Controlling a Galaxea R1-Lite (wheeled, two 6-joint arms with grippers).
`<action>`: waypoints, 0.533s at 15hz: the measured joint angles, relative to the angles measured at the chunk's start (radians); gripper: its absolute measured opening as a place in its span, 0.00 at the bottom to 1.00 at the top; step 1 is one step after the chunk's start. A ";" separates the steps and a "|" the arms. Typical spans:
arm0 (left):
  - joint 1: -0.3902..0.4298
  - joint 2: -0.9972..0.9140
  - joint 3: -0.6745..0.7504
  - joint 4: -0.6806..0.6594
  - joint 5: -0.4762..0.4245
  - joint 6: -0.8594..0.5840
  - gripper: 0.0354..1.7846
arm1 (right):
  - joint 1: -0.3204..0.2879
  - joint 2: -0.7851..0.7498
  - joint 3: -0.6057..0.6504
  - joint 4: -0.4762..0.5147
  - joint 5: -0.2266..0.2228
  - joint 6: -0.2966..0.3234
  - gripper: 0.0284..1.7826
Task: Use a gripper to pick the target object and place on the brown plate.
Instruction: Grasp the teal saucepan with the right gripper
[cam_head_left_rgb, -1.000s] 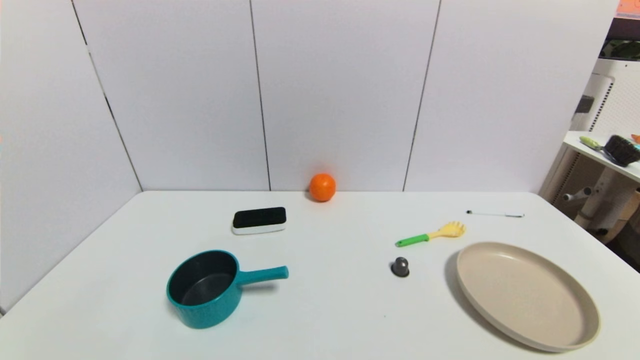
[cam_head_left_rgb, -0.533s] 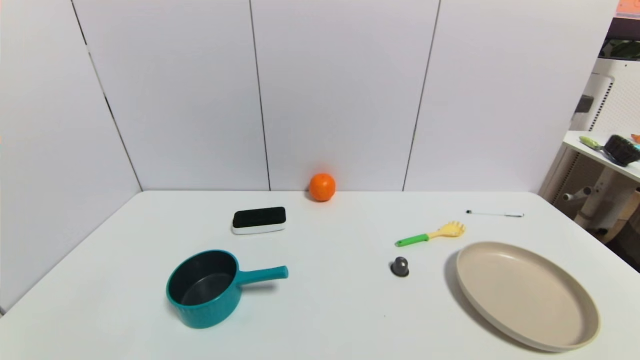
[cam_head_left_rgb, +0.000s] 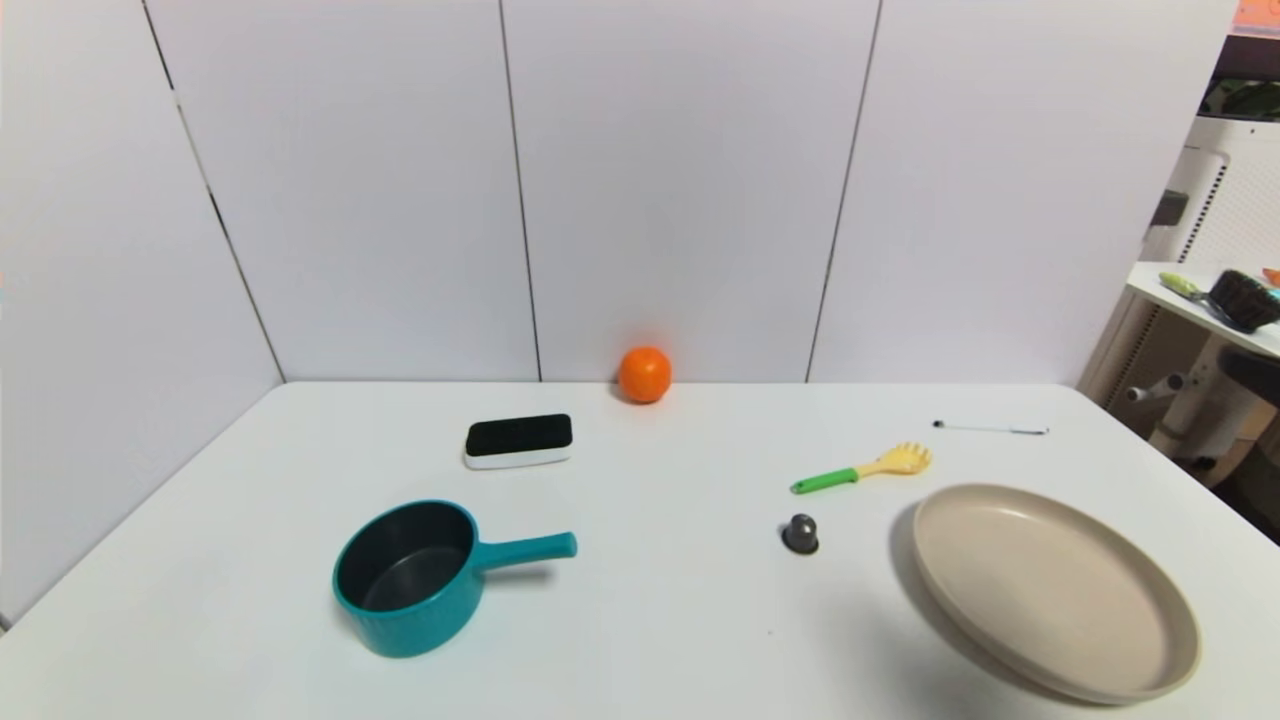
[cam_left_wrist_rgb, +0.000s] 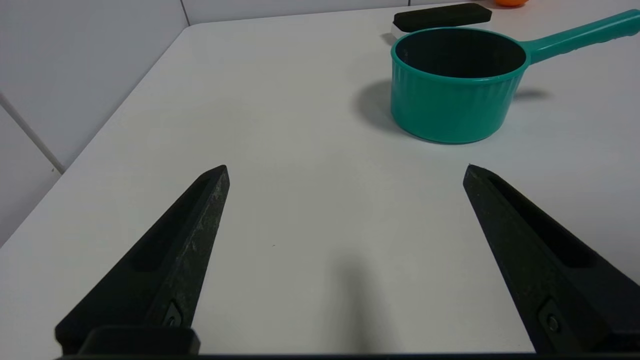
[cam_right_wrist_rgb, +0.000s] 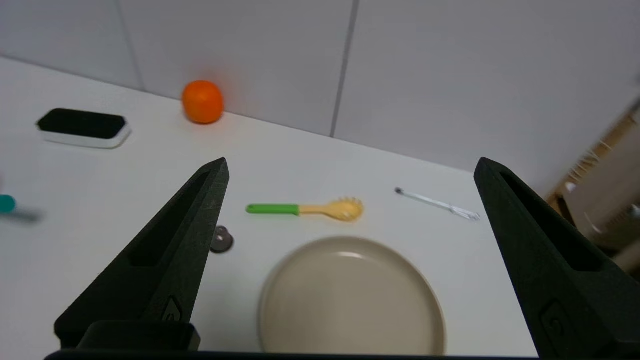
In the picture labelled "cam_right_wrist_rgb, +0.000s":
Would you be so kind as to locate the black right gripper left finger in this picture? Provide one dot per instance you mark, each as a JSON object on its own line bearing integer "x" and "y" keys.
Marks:
{"x": 165, "y": 250}

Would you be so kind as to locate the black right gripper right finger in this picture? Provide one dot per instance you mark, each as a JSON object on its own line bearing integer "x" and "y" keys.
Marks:
{"x": 560, "y": 270}

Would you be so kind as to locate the teal toy saucepan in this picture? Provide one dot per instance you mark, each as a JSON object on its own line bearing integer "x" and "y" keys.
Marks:
{"x": 6, "y": 204}

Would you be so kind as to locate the beige brown round plate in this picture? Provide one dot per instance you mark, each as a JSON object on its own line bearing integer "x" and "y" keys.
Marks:
{"x": 350, "y": 300}

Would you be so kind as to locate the small grey capsule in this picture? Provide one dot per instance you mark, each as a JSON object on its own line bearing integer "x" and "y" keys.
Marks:
{"x": 224, "y": 241}

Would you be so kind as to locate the black and white eraser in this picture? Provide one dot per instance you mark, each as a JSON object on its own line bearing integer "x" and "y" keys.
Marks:
{"x": 82, "y": 125}

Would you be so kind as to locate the orange fruit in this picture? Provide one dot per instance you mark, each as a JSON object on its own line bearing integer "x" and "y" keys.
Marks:
{"x": 202, "y": 102}

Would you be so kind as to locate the thin white pen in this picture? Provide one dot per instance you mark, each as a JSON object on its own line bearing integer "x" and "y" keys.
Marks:
{"x": 425, "y": 199}

